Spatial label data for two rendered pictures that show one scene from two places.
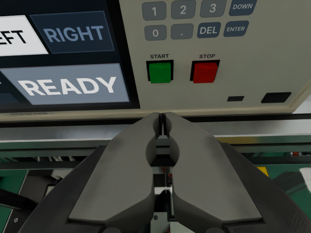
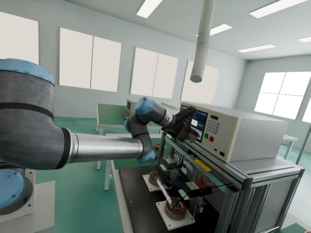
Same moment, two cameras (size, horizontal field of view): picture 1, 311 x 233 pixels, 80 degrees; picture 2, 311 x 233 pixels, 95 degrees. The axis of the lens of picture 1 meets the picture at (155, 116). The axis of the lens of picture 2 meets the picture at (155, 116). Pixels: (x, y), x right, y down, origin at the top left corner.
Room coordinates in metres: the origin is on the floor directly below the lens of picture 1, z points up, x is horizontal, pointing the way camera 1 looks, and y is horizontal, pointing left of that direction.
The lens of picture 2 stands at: (-0.46, -0.50, 1.39)
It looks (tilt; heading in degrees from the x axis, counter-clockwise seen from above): 12 degrees down; 61
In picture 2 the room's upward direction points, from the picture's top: 9 degrees clockwise
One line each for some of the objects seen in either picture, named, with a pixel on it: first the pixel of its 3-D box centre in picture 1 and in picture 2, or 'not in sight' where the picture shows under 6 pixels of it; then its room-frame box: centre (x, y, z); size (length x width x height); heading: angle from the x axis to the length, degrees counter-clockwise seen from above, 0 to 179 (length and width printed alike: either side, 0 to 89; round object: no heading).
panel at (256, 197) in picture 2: not in sight; (203, 169); (0.26, 0.07, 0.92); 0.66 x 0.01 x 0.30; 85
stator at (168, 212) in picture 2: not in sight; (175, 208); (-0.01, -0.03, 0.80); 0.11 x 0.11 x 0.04
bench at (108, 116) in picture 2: not in sight; (122, 129); (0.40, 2.44, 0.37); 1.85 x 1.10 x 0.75; 85
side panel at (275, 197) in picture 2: not in sight; (271, 207); (0.38, -0.27, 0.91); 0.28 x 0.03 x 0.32; 175
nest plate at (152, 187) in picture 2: not in sight; (156, 181); (0.01, 0.21, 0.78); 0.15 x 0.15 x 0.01; 85
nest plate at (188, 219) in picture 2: not in sight; (174, 211); (-0.01, -0.03, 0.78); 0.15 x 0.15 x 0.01; 85
